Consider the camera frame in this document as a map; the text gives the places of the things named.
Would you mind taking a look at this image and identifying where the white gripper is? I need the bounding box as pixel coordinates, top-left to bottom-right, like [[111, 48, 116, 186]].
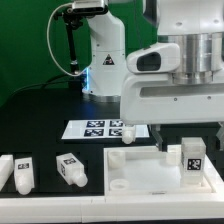
[[120, 72, 224, 150]]

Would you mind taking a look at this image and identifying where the white square tabletop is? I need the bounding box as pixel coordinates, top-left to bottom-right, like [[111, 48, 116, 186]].
[[104, 145, 214, 196]]

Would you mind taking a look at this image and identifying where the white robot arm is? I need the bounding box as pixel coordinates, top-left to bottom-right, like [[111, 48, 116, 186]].
[[86, 0, 224, 144]]

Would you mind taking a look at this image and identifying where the white U-shaped fence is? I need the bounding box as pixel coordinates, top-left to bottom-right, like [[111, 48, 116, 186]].
[[0, 158, 224, 224]]

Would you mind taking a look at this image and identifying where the white marker sheet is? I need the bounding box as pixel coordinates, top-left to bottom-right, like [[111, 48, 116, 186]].
[[61, 118, 151, 140]]

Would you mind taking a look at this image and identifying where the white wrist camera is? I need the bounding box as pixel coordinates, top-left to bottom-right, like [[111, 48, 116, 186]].
[[126, 43, 180, 74]]

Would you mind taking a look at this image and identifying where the silver camera on stand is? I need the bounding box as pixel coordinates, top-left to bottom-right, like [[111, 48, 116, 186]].
[[72, 0, 108, 14]]

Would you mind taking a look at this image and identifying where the black camera stand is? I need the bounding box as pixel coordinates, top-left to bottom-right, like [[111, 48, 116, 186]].
[[53, 7, 84, 90]]

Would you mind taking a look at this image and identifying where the white cable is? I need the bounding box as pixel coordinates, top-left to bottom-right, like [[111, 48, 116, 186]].
[[46, 2, 88, 78]]

